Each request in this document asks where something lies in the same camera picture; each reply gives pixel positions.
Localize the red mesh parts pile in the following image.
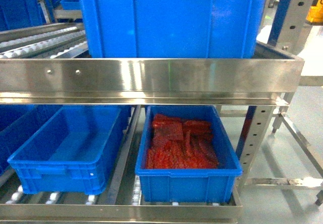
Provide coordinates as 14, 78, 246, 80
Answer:
145, 114, 219, 170

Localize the blue bin with red parts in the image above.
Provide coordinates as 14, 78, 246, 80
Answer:
135, 105, 242, 203

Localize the steel flow rack shelf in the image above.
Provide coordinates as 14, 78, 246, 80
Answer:
1, 0, 322, 223

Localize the large blue upper bin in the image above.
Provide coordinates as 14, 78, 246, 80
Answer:
80, 0, 265, 59

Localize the empty blue bin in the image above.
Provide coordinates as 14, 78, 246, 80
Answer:
8, 105, 131, 195

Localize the yellow mop bucket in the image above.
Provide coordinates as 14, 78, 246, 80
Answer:
306, 0, 323, 24

